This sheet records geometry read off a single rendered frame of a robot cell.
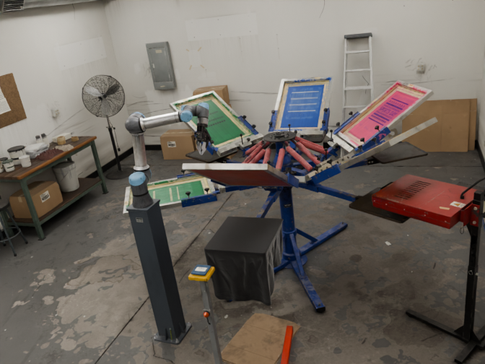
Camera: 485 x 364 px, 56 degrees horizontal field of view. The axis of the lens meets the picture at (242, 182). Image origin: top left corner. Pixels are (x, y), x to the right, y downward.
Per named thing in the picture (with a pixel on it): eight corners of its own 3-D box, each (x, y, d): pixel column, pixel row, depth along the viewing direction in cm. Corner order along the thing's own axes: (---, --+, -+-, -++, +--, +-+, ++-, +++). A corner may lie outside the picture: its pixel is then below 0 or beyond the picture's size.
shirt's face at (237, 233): (264, 253, 303) (264, 253, 303) (203, 249, 318) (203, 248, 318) (282, 219, 344) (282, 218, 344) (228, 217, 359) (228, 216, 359)
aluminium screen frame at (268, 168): (267, 170, 281) (268, 163, 282) (182, 169, 301) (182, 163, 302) (296, 186, 354) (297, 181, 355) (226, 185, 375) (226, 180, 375)
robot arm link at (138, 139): (133, 188, 341) (124, 115, 320) (137, 180, 355) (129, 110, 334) (149, 188, 341) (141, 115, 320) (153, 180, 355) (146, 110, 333)
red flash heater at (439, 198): (488, 206, 312) (489, 190, 307) (455, 233, 286) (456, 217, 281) (406, 185, 356) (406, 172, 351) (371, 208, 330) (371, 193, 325)
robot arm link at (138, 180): (130, 196, 330) (125, 178, 325) (134, 188, 343) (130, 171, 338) (146, 193, 330) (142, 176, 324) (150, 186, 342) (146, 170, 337)
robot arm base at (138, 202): (128, 207, 336) (125, 195, 332) (140, 198, 349) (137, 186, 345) (146, 209, 330) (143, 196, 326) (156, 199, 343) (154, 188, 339)
